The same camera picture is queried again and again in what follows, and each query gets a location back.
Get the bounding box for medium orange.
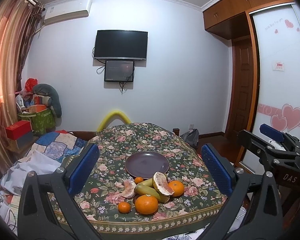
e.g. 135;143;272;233
168;180;184;197

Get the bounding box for pomelo wedge with rind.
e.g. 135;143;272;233
152;172;174;196

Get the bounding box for large orange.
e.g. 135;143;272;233
135;194;159;215

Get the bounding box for green-yellow sugarcane piece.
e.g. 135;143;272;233
139;178;153;187
134;184;170;203

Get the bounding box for small mandarin orange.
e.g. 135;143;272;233
134;177;143;184

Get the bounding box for white sliding door with hearts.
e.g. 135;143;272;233
242;3;300;173

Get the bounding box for brown wooden door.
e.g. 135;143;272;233
225;36;257;142

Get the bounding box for floral green quilt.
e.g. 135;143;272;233
75;123;226;239

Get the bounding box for dark bag on floor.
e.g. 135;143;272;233
181;129;199;149

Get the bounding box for blue patchwork blanket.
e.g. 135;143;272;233
31;132;87;163

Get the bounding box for red gift box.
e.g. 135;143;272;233
5;120;32;140

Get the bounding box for peeled pomelo segment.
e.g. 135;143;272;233
121;180;136;199

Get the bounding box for green storage box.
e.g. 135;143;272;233
17;108;56;136

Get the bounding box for dark purple round plate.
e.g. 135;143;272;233
125;151;170;179

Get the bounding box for grey plush toy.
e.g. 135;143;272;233
32;83;62;118

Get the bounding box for wooden wardrobe cabinets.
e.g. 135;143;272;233
203;0;284;40

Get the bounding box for red plastic bag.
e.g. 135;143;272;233
25;78;38;92

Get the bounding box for pink striped curtain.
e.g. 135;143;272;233
0;0;44;178

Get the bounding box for white air conditioner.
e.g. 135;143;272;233
43;0;92;25

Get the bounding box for small black wall monitor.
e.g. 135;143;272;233
104;60;135;82

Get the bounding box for black wall television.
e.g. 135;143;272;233
93;30;148;60

